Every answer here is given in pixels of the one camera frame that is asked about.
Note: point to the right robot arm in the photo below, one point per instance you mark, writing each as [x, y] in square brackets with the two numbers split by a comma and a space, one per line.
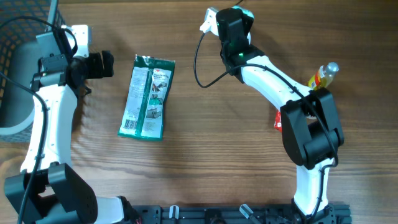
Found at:
[311, 130]

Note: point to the white barcode scanner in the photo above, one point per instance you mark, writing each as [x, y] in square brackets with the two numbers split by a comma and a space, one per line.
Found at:
[248, 22]

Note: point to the yellow liquid bottle silver cap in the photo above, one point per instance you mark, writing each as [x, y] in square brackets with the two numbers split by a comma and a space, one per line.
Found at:
[324, 76]

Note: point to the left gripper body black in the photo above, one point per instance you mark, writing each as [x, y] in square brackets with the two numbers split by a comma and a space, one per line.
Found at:
[94, 68]

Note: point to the red sachet stick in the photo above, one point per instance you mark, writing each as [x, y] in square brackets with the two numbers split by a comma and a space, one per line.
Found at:
[278, 122]

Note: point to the grey plastic mesh basket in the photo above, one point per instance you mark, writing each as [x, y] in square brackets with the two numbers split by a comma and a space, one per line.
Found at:
[20, 54]

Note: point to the green white gloves packet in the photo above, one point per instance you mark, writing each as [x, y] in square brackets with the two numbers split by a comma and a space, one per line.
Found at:
[149, 88]

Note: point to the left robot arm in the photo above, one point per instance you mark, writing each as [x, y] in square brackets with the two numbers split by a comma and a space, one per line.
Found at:
[48, 190]

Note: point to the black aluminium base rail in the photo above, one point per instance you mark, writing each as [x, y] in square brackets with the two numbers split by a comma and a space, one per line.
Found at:
[278, 214]

